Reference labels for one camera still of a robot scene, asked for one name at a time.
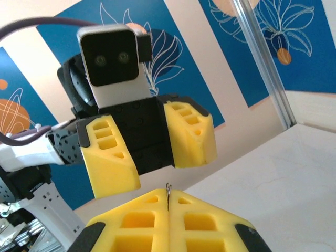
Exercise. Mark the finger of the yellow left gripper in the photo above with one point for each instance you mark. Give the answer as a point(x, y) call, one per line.
point(110, 168)
point(194, 147)

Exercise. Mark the aluminium corner post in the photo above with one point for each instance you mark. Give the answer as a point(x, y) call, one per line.
point(273, 78)

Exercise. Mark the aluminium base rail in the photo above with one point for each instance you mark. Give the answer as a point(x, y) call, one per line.
point(39, 236)

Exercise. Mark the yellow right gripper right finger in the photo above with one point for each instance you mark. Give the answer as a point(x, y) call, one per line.
point(210, 236)

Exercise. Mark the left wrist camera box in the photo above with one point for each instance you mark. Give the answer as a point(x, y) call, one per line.
point(110, 57)

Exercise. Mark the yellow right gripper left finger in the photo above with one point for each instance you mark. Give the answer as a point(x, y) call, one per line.
point(136, 236)

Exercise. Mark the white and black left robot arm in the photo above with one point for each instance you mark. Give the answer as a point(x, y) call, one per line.
point(26, 157)

